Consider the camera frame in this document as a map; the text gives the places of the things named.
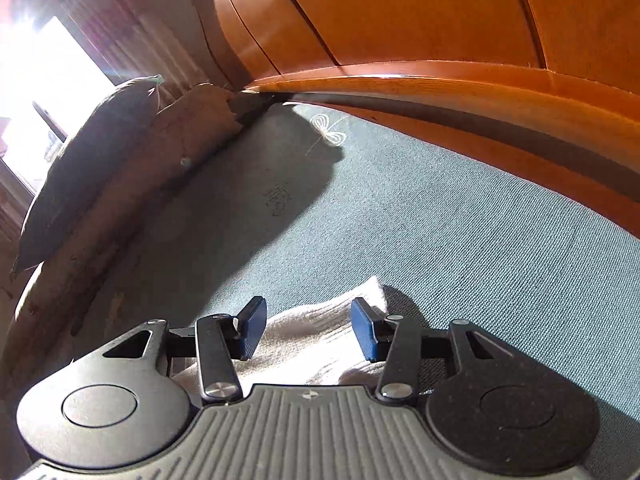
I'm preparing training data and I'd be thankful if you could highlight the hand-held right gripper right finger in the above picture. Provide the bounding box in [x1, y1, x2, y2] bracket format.
[351, 297, 521, 405]

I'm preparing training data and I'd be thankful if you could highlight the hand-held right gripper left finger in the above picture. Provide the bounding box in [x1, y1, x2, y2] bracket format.
[80, 296, 267, 405]

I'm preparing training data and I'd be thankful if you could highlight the pink and white knit sweater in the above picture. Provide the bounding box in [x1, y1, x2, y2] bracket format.
[175, 275, 441, 396]

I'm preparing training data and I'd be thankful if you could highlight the blue floral bed sheet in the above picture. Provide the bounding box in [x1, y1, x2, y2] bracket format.
[65, 102, 640, 480]

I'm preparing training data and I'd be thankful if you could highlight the folded pink floral quilt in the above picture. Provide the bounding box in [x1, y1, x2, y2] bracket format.
[0, 82, 241, 386]

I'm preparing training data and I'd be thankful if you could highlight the blue floral pillow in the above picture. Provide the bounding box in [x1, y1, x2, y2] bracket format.
[10, 75, 164, 274]

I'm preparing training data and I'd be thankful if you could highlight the pink patterned curtain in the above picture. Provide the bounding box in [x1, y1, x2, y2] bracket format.
[30, 0, 211, 106]

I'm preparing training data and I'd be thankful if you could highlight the wooden headboard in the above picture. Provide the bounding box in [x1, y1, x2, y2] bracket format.
[185, 0, 640, 236]

